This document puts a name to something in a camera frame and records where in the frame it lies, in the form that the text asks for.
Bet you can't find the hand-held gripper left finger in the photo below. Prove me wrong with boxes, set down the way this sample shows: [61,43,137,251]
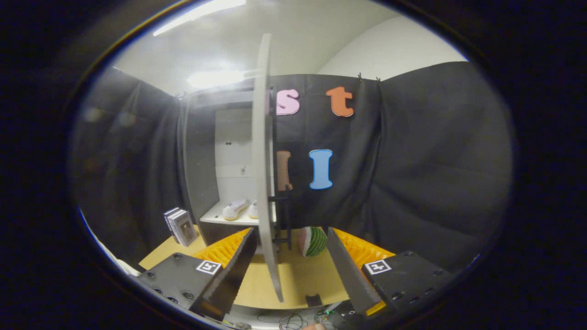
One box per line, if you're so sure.
[138,227,258,321]

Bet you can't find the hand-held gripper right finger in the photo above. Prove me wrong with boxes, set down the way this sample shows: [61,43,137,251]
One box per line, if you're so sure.
[327,227,459,317]

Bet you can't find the black door handle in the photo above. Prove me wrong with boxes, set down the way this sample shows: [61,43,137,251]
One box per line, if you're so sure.
[268,192,293,252]

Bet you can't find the white shoe cabinet door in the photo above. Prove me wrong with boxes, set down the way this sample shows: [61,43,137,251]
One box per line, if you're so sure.
[251,33,285,303]

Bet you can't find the grey shoe cabinet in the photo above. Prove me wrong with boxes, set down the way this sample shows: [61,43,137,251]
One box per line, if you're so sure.
[177,87,278,248]

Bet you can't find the watermelon slice toy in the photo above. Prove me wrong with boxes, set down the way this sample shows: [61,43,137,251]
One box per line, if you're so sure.
[299,226,328,258]

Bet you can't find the grey cover book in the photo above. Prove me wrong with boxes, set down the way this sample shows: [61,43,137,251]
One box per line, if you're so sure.
[169,210,199,247]

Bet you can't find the blue cover book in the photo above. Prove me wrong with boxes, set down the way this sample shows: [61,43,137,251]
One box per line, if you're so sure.
[163,207,182,243]

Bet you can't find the black backdrop cloth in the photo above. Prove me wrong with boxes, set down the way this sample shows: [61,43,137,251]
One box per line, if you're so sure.
[69,62,514,275]

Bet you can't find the long ceiling light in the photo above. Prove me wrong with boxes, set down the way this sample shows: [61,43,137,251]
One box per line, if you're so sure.
[153,0,246,37]

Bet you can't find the thin black cables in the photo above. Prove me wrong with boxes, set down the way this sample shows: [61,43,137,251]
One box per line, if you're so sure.
[257,309,331,330]

